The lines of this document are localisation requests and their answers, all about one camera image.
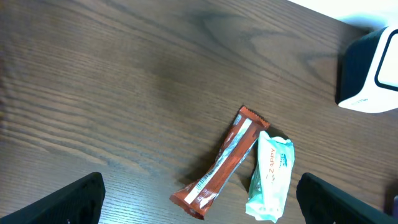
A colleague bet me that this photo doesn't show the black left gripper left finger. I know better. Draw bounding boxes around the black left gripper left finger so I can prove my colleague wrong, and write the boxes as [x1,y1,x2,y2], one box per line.
[1,172,106,224]

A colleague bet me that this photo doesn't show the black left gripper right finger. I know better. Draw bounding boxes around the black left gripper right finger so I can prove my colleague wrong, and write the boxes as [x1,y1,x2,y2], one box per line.
[296,172,397,224]

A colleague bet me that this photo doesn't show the red purple pad package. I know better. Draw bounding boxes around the red purple pad package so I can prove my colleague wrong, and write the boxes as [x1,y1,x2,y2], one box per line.
[392,196,398,218]

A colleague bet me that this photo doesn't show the white barcode scanner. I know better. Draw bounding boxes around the white barcode scanner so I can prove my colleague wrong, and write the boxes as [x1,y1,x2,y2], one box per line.
[337,26,397,113]

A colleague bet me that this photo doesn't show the teal wet wipes packet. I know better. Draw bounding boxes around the teal wet wipes packet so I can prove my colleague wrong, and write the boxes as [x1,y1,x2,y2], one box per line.
[246,131,295,223]

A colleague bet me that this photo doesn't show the orange snack bar wrapper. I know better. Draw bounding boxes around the orange snack bar wrapper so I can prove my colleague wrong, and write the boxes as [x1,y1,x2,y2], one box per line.
[170,106,271,220]

